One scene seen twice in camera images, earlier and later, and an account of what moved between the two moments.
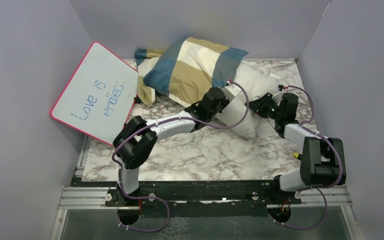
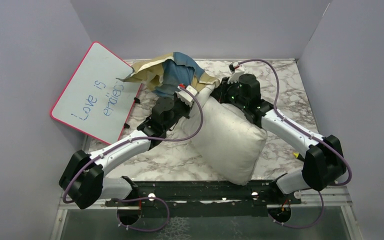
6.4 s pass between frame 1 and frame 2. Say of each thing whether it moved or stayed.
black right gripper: moved
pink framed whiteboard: stayed
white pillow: moved
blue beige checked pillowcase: moved
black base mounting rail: stayed
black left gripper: moved
